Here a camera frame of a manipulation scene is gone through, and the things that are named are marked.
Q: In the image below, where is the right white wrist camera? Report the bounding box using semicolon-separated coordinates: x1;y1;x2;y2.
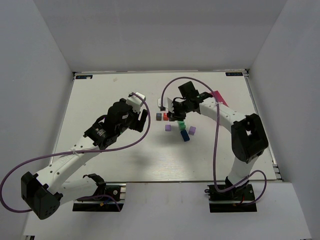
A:
157;97;174;113

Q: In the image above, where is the dark blue letter cube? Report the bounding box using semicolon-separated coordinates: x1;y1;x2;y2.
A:
156;112;163;121

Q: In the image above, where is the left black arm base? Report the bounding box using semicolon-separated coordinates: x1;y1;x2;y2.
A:
72;183;126;213

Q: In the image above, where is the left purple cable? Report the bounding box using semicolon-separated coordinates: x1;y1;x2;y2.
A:
0;92;152;213

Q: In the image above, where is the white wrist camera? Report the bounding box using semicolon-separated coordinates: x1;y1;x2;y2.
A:
157;97;174;113
125;92;146;114

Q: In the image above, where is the blue table sticker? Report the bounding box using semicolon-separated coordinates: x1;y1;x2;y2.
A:
225;72;243;77
75;75;93;80

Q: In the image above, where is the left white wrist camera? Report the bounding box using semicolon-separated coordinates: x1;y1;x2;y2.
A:
125;92;146;114

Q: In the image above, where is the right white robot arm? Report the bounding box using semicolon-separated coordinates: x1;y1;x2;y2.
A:
160;77;269;194

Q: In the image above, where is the purple wood cube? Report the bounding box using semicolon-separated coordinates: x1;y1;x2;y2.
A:
165;124;172;132
188;126;196;136

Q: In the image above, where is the right blue table sticker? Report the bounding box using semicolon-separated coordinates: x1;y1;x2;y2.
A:
225;72;243;77

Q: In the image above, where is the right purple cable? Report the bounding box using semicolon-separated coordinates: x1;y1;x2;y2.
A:
159;76;267;205

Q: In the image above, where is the left purple wood cube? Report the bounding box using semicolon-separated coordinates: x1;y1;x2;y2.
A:
165;124;172;132

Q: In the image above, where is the pink plastic box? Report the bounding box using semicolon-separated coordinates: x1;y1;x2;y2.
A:
211;90;228;106

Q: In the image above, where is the red wood cube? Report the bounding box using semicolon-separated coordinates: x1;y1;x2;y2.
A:
163;113;169;121

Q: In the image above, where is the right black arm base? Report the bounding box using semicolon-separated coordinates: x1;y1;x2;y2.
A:
204;184;257;213

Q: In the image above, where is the left blue table sticker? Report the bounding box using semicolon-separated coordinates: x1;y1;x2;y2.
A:
75;75;93;80

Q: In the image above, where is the purple cable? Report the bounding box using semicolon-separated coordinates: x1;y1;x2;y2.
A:
0;92;152;213
159;76;267;205

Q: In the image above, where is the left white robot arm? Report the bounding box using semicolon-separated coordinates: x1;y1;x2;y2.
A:
21;92;148;220

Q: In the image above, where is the blue rectangular wood block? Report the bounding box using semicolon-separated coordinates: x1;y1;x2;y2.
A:
180;129;190;142

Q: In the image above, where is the right purple wood cube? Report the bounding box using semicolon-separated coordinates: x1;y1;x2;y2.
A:
188;126;196;136

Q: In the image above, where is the green stepped wood block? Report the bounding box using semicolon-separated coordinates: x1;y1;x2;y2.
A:
177;121;186;131

